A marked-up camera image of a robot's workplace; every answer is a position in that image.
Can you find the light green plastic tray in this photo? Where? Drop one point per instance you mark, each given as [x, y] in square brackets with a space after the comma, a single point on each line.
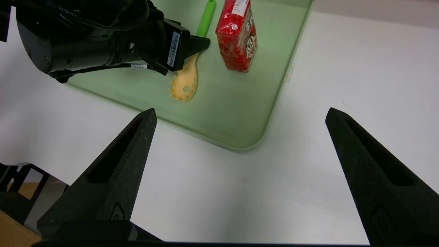
[233, 113]

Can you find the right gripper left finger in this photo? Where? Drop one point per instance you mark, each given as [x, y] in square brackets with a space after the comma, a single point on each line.
[113, 178]

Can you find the red drink carton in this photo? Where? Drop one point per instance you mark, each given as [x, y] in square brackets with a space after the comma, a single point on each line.
[236, 44]

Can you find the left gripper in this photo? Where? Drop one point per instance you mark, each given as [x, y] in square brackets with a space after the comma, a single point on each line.
[171, 44]

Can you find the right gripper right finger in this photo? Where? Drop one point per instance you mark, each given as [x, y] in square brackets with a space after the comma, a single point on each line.
[387, 185]

